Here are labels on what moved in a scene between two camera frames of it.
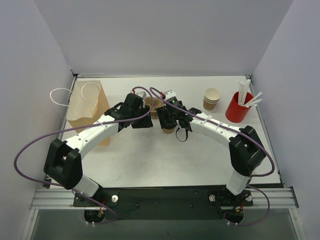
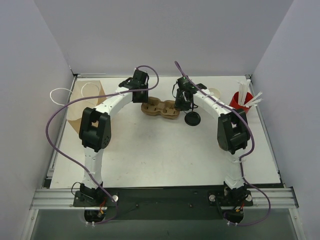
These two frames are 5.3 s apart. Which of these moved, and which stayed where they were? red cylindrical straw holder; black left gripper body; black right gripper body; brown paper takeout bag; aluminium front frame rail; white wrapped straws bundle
Moved: black right gripper body; black left gripper body
Stayed: brown paper takeout bag; red cylindrical straw holder; aluminium front frame rail; white wrapped straws bundle
